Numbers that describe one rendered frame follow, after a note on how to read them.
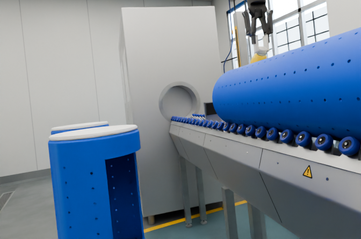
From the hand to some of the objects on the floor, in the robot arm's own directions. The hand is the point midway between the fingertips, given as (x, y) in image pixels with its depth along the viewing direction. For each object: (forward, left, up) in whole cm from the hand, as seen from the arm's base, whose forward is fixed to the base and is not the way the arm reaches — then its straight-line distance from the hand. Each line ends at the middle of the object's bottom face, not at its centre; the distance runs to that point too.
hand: (260, 44), depth 111 cm
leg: (-11, -131, -131) cm, 185 cm away
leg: (-3, -33, -130) cm, 135 cm away
